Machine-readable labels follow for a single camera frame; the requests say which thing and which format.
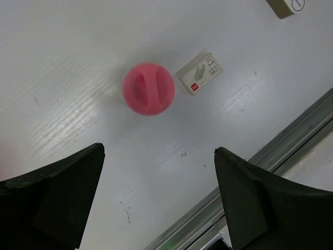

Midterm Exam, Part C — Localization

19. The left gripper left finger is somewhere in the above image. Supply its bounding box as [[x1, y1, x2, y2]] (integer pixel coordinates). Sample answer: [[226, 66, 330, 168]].
[[1, 143, 105, 249]]

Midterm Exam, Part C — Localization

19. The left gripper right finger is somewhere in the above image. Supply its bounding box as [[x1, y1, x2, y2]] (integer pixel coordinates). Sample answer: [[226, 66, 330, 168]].
[[214, 147, 332, 249]]

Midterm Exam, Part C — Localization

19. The staples box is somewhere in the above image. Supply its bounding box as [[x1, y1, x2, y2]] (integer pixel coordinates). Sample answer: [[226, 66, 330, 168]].
[[175, 51, 223, 95]]

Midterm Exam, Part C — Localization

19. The pink mini stapler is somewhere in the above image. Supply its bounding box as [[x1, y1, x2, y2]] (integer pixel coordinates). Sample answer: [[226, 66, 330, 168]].
[[266, 0, 305, 19]]

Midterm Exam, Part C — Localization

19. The pink round container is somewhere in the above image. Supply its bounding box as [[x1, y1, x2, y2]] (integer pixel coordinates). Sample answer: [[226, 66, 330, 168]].
[[122, 63, 175, 116]]

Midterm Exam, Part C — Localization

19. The aluminium front rail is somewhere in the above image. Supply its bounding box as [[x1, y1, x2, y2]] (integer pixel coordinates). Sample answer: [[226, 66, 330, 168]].
[[148, 91, 332, 249]]

